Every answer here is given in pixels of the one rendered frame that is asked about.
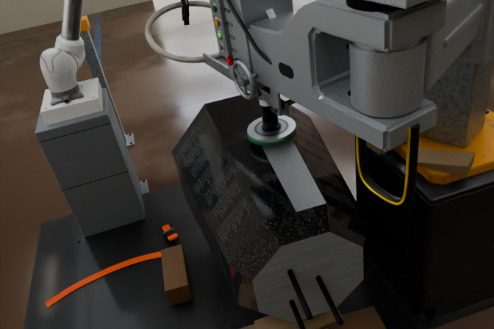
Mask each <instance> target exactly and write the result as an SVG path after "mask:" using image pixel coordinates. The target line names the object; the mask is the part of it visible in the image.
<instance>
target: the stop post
mask: <svg viewBox="0 0 494 329"><path fill-rule="evenodd" d="M89 30H90V23H89V20H88V18H87V16H86V15H85V16H82V21H81V29H80V37H81V38H82V39H83V41H84V47H85V57H86V60H87V63H88V65H89V68H90V72H91V73H92V76H93V78H99V82H100V85H101V88H102V89H103V88H106V89H107V92H108V95H109V96H110V100H111V103H112V106H113V109H114V111H115V115H116V117H117V119H118V123H119V126H120V128H121V131H122V134H123V138H124V139H125V143H126V146H127V147H129V146H132V145H135V141H134V135H133V133H132V134H127V135H125V133H124V129H123V126H122V124H121V120H120V118H119V116H118V112H117V109H116V107H115V104H114V101H113V99H112V95H111V92H110V89H109V87H108V84H107V80H106V78H105V76H104V72H103V70H102V67H101V63H100V62H99V58H98V55H97V53H96V49H95V47H94V45H93V41H92V38H91V36H90V33H89Z"/></svg>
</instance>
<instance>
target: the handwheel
mask: <svg viewBox="0 0 494 329"><path fill-rule="evenodd" d="M238 65H239V66H240V67H241V68H242V69H243V70H244V71H245V72H246V73H244V74H241V73H240V72H239V70H238V69H237V66H238ZM237 76H238V77H237ZM232 77H233V80H234V83H235V86H236V88H237V90H238V91H239V93H240V94H241V95H242V97H244V98H245V99H247V100H251V99H253V98H254V96H255V94H256V85H255V81H254V80H255V79H257V78H258V75H257V73H251V71H250V70H249V68H248V66H247V65H246V64H245V63H244V62H242V61H240V60H238V61H235V62H234V63H233V66H232ZM249 83H250V85H251V94H250V95H248V91H247V85H249ZM242 87H243V88H242Z"/></svg>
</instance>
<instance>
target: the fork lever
mask: <svg viewBox="0 0 494 329"><path fill-rule="evenodd" d="M203 57H204V58H205V64H207V65H209V66H210V67H211V68H213V69H215V70H216V71H218V72H219V73H221V74H223V75H224V76H226V77H227V78H229V79H231V80H232V81H234V80H233V79H232V78H231V77H230V75H229V69H228V65H227V63H226V58H225V57H221V58H218V59H214V58H212V57H211V56H209V55H208V54H205V53H203ZM255 95H256V96H257V97H259V98H261V99H262V100H263V101H265V102H267V103H268V104H270V105H271V111H272V113H277V108H276V107H275V105H273V106H272V103H271V92H269V91H268V90H266V89H265V88H262V89H259V90H256V94H255ZM281 104H282V112H283V113H284V114H286V115H289V108H288V106H290V105H292V104H295V101H292V100H290V99H289V100H287V101H284V100H283V99H281Z"/></svg>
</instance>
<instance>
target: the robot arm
mask: <svg viewBox="0 0 494 329"><path fill-rule="evenodd" d="M180 1H181V2H182V4H183V7H182V20H183V21H184V25H190V22H189V16H190V13H189V1H188V0H180ZM82 6H83V0H64V1H63V11H62V32H61V34H60V35H59V36H58V37H57V39H56V43H55V47H54V48H49V49H46V50H45V51H44V52H43V53H42V54H41V55H40V68H41V71H42V74H43V77H44V79H45V81H46V83H47V85H48V87H49V89H50V91H51V103H50V104H51V106H54V105H57V104H61V103H64V102H65V104H67V103H69V102H70V101H72V100H75V99H80V98H84V95H83V94H82V88H83V86H82V84H78V83H77V80H76V72H77V71H78V70H79V68H80V67H81V65H82V63H83V62H84V60H85V47H84V41H83V39H82V38H81V37H80V29H81V21H82Z"/></svg>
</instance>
